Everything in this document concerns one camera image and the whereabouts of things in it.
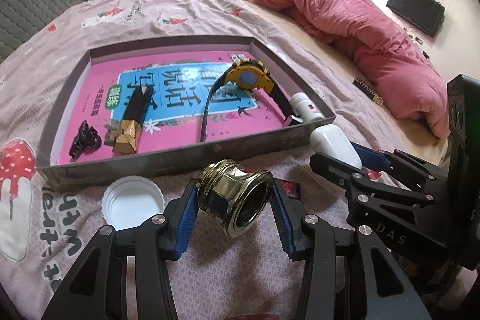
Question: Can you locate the black gold lipstick tube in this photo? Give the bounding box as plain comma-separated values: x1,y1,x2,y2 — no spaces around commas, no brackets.
104,86,154,154

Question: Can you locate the small white pill bottle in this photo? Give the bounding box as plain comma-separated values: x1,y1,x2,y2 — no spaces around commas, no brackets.
289,93,326,123

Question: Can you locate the pink crumpled duvet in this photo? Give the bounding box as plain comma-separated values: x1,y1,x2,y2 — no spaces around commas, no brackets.
251,0,450,138

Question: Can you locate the pink strawberry bed sheet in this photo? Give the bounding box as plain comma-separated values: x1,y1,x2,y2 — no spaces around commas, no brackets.
0,0,413,320

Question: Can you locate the wall mounted black television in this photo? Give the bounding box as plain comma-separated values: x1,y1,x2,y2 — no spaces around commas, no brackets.
386,0,445,38

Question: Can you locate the beige mattress sheet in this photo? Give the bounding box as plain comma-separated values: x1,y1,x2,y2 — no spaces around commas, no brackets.
119,0,451,163

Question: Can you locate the white plastic bottle cap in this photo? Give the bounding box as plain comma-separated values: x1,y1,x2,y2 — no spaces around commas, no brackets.
102,175,165,231

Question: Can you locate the pink book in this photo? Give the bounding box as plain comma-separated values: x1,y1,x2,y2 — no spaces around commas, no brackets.
51,50,286,165

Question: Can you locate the white earbuds case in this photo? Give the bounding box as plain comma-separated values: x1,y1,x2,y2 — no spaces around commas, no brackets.
309,124,362,170

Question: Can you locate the gold lipstick cap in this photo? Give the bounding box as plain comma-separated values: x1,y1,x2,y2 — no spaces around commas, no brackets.
196,159,274,238

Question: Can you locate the yellow black wrist watch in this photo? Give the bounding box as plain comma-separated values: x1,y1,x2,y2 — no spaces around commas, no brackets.
200,58,296,142

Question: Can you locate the red black lighter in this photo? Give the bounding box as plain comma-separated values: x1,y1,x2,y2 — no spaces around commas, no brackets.
281,180,301,201

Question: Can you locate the black gold small packet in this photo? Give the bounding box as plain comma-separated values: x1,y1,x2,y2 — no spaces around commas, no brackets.
352,77,383,106

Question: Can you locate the shallow grey cardboard box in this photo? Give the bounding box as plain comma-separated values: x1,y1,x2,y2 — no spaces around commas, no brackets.
37,35,335,188

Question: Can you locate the black hair claw clip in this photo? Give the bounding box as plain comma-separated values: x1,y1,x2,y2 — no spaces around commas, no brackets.
68,120,102,160

